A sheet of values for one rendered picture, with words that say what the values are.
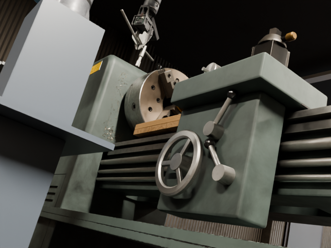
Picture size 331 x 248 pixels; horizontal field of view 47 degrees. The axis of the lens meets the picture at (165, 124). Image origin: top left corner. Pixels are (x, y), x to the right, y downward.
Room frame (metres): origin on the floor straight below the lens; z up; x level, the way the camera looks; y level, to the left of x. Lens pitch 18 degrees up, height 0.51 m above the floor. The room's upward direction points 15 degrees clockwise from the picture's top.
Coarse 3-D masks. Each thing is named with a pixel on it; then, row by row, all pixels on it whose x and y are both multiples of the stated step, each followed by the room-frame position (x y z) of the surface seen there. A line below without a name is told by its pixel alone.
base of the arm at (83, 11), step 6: (60, 0) 1.01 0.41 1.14; (66, 0) 1.00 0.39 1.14; (72, 0) 1.00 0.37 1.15; (78, 0) 1.01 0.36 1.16; (84, 0) 1.03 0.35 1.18; (90, 0) 1.05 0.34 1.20; (66, 6) 0.99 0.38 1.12; (72, 6) 1.00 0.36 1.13; (78, 6) 1.01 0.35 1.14; (84, 6) 1.03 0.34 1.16; (90, 6) 1.07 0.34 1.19; (78, 12) 1.01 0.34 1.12; (84, 12) 1.03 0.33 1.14
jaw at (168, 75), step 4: (160, 72) 1.41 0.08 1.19; (164, 72) 1.37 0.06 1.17; (168, 72) 1.38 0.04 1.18; (160, 76) 1.40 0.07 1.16; (164, 76) 1.38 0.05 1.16; (168, 76) 1.39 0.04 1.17; (172, 76) 1.39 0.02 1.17; (164, 80) 1.39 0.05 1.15; (168, 80) 1.38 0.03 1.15; (172, 80) 1.39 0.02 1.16; (176, 80) 1.38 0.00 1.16; (164, 84) 1.40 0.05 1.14; (168, 84) 1.38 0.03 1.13; (172, 84) 1.37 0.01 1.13; (164, 88) 1.42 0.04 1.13; (168, 88) 1.39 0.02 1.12; (172, 88) 1.38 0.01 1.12; (164, 92) 1.43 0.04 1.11; (168, 92) 1.41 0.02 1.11; (172, 92) 1.39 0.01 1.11; (168, 96) 1.42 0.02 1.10
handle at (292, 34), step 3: (288, 33) 0.87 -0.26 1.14; (291, 33) 0.86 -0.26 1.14; (294, 33) 0.86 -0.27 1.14; (285, 36) 0.88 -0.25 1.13; (288, 36) 0.87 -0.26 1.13; (291, 36) 0.86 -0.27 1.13; (294, 36) 0.86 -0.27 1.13; (282, 39) 0.89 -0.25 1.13; (285, 39) 0.88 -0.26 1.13; (288, 39) 0.87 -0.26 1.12; (291, 39) 0.87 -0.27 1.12; (294, 39) 0.87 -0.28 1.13
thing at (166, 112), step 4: (164, 108) 1.44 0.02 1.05; (168, 108) 1.40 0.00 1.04; (172, 108) 1.37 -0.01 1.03; (176, 108) 1.37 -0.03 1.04; (164, 112) 1.41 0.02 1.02; (168, 112) 1.38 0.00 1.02; (172, 112) 1.39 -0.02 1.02; (176, 112) 1.38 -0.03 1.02; (180, 112) 1.38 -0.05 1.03; (160, 116) 1.42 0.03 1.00; (164, 116) 1.39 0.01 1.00; (168, 116) 1.38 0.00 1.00
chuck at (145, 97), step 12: (156, 72) 1.40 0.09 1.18; (180, 72) 1.45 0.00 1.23; (144, 84) 1.38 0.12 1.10; (156, 84) 1.40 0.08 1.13; (132, 96) 1.42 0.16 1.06; (144, 96) 1.39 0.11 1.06; (156, 96) 1.41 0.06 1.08; (144, 108) 1.39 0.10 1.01; (156, 108) 1.42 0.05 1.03; (132, 120) 1.46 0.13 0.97; (144, 120) 1.40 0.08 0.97
